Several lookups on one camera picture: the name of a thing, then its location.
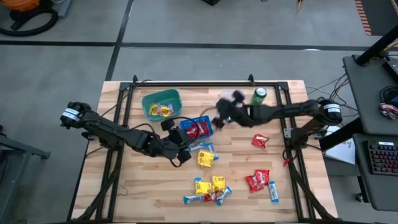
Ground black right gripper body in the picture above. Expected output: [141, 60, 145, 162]
[211, 90, 251, 130]

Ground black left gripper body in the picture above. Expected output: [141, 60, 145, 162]
[158, 118, 192, 164]

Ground colourful candy bag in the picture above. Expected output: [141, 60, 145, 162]
[379, 103, 398, 121]

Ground clear plastic container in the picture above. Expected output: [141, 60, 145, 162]
[220, 89, 245, 124]

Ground blue plastic mesh basket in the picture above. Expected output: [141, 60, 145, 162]
[179, 115, 215, 141]

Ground green Sprite can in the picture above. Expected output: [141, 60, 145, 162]
[250, 86, 268, 108]

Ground green plastic bin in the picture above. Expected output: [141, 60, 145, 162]
[141, 88, 183, 123]

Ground white paper box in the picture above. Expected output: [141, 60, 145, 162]
[323, 124, 357, 166]

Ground grey desk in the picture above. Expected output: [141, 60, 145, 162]
[343, 54, 398, 135]
[353, 133, 398, 212]

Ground black backlit keyboard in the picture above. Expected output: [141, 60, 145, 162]
[366, 140, 398, 176]

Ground grey metal cart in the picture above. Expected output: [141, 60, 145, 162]
[0, 124, 51, 224]

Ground black laptop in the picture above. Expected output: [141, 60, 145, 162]
[382, 57, 398, 82]

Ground black mat orange striped edge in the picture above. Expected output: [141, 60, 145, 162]
[354, 0, 398, 37]

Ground orange shop vacuum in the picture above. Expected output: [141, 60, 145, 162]
[0, 0, 60, 37]

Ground black floor cable bundle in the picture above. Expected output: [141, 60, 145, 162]
[306, 73, 358, 125]

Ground black coiled cable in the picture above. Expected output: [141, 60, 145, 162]
[379, 86, 398, 105]

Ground black stand post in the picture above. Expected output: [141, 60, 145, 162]
[355, 24, 398, 67]

